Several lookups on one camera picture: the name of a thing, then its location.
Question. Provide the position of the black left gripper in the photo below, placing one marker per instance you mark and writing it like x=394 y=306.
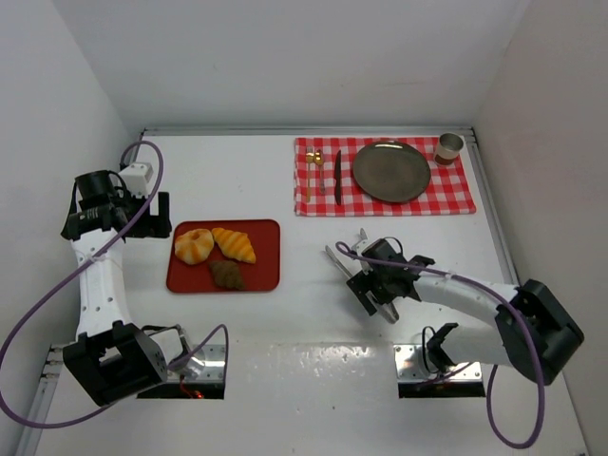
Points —
x=155 y=220

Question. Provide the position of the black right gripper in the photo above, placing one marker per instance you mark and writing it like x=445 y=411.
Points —
x=363 y=286

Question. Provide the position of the stainless steel tongs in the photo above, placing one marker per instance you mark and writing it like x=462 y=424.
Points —
x=377 y=286

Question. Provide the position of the orange striped croissant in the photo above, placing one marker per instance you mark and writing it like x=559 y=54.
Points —
x=235 y=245

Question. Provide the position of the brown chocolate croissant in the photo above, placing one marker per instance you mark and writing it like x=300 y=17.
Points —
x=226 y=274

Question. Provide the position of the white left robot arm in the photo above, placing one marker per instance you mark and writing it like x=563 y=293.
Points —
x=111 y=358

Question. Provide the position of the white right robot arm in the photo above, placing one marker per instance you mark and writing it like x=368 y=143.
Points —
x=525 y=326

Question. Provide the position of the round orange bun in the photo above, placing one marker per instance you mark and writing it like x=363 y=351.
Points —
x=194 y=246

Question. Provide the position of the red checkered cloth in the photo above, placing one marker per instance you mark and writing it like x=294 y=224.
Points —
x=448 y=193

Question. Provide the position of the dark metal plate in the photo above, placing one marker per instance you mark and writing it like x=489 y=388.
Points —
x=391 y=171

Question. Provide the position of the black knife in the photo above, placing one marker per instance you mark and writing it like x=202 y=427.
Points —
x=337 y=168

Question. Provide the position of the red plastic tray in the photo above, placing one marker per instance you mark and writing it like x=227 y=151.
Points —
x=263 y=276

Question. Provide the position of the gold spoon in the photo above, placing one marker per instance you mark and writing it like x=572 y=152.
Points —
x=319 y=162

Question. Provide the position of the metal cup brown band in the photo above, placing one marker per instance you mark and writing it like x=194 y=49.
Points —
x=448 y=149

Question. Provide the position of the gold fork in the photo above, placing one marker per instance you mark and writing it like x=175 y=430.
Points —
x=309 y=156

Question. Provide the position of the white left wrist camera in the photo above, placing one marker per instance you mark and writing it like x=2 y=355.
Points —
x=137 y=177

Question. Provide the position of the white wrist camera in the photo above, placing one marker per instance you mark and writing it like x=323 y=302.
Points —
x=361 y=246
x=137 y=177

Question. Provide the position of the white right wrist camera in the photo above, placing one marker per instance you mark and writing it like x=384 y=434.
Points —
x=361 y=246

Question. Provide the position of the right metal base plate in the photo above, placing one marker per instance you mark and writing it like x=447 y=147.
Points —
x=416 y=367

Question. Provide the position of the metal base plate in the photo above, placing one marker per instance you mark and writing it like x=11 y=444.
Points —
x=205 y=367
x=416 y=367

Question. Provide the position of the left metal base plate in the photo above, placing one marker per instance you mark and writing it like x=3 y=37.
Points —
x=205 y=367

